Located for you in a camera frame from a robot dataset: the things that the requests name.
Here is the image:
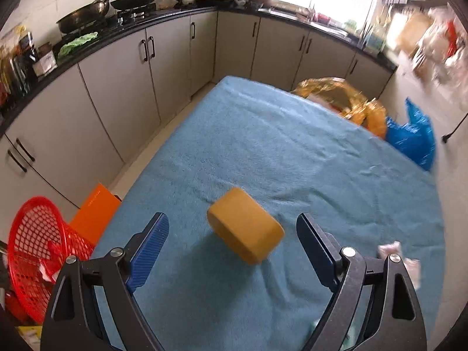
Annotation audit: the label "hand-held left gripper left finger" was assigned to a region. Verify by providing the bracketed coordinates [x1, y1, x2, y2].
[39, 212, 170, 351]

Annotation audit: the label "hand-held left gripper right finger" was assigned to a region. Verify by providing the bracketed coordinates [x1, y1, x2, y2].
[296, 213, 428, 351]

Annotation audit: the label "yellow rounded box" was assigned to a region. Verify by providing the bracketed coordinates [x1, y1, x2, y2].
[207, 186, 286, 267]

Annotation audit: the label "red mesh basket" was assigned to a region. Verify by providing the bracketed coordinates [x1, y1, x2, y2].
[7, 196, 95, 325]

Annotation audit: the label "blue tablecloth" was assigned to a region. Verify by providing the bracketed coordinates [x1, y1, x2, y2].
[90, 75, 446, 351]

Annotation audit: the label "blue plastic bag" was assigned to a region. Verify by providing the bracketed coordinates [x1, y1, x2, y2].
[386, 97, 436, 172]

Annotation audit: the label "beige lower cabinets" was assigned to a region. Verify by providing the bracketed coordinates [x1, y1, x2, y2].
[0, 11, 397, 213]

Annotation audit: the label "yellow plastic bag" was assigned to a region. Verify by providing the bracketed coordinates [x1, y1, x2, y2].
[292, 78, 388, 140]

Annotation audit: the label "black kitchen countertop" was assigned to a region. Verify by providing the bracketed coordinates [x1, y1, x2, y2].
[0, 5, 398, 125]

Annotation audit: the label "green vegetable leaves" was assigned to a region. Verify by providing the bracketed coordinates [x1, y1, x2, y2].
[58, 32, 99, 58]

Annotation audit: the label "group of condiment bottles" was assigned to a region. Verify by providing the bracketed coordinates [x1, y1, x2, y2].
[0, 25, 57, 97]

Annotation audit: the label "gas stove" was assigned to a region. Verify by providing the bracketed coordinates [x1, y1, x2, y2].
[60, 3, 158, 44]

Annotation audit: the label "hanging plastic bags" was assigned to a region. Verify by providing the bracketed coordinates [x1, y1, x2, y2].
[413, 4, 468, 88]

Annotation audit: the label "wooden cutting board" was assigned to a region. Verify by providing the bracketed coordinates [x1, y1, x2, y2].
[397, 11, 432, 54]

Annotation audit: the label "dark frying pan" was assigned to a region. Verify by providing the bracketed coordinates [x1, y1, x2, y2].
[56, 0, 111, 34]

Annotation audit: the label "black wall rack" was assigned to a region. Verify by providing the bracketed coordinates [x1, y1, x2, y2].
[382, 0, 450, 8]

